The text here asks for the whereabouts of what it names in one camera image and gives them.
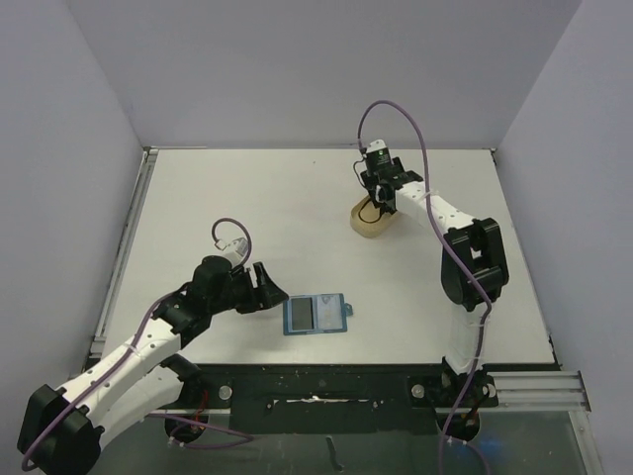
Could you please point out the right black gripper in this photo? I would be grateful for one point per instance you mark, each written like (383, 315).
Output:
(378, 189)

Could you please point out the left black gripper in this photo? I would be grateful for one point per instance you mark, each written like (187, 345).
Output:
(266, 294)

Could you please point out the blue card holder wallet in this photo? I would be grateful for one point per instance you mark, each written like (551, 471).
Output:
(347, 310)

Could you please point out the white credit card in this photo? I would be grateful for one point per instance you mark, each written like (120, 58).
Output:
(329, 315)

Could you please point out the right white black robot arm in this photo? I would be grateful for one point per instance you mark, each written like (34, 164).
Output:
(473, 263)

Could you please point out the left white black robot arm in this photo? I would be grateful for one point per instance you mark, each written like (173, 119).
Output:
(65, 429)

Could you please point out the tan oval wooden tray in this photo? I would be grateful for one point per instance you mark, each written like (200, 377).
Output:
(368, 221)

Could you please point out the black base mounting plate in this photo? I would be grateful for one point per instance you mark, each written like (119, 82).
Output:
(336, 399)

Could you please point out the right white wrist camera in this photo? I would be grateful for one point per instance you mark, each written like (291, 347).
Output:
(372, 147)

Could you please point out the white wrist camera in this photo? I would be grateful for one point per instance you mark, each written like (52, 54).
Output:
(236, 251)
(372, 147)

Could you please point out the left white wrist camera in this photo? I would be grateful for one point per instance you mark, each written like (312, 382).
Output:
(236, 251)

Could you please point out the left aluminium rail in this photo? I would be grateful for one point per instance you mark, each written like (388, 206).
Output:
(143, 179)

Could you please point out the aluminium rail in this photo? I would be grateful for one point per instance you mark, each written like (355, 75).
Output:
(541, 391)
(143, 179)

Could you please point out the right aluminium rail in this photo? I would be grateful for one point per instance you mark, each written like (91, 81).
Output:
(541, 391)

